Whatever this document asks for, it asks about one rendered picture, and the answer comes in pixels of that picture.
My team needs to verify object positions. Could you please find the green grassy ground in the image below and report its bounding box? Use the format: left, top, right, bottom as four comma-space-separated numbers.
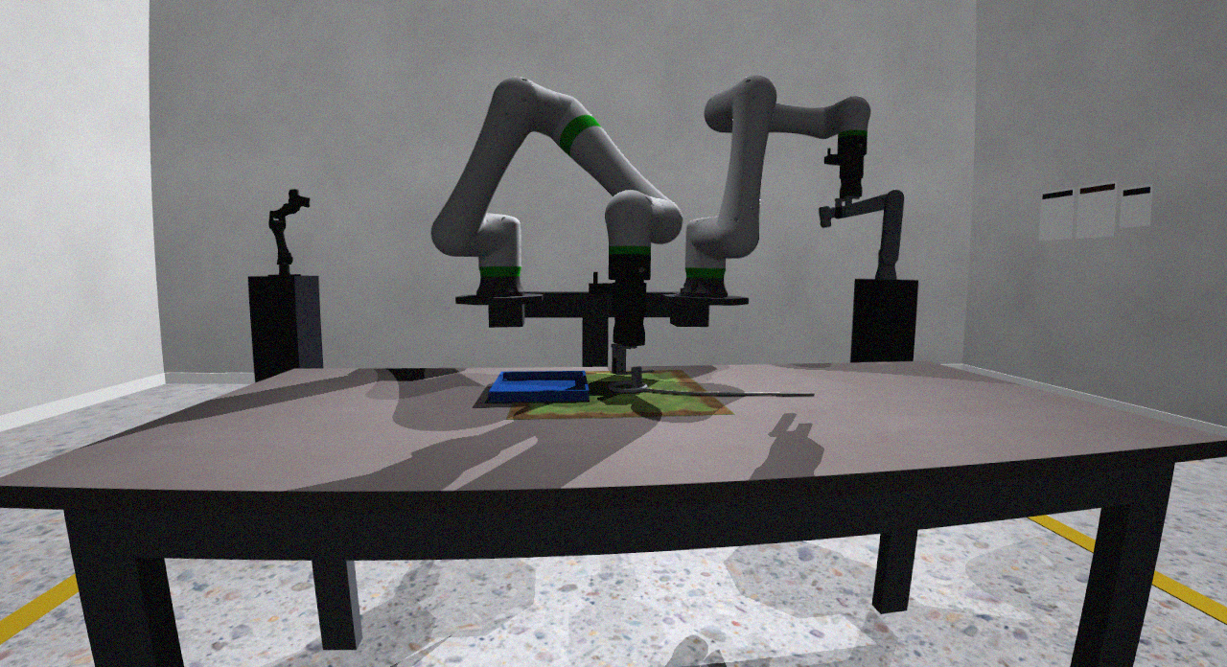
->
506, 370, 734, 421

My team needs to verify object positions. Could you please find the blue tray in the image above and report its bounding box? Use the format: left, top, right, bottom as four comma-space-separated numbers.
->
490, 372, 590, 403

